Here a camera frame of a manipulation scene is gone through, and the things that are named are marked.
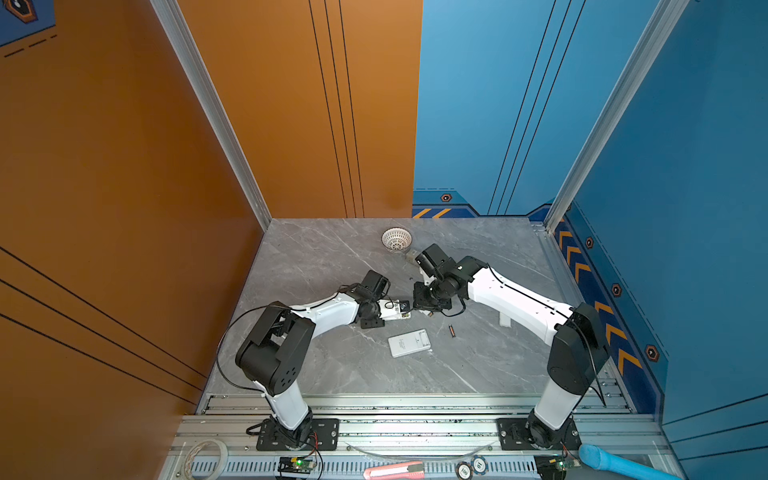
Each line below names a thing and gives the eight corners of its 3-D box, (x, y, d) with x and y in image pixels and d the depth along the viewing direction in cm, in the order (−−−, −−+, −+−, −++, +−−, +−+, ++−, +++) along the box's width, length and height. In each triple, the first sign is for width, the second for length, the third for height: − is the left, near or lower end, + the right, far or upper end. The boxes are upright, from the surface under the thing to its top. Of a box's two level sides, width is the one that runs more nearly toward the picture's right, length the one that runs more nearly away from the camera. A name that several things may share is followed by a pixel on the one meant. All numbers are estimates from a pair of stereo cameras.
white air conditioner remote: (391, 358, 88) (391, 356, 86) (387, 339, 92) (386, 336, 90) (431, 348, 90) (431, 346, 88) (425, 330, 94) (425, 327, 92)
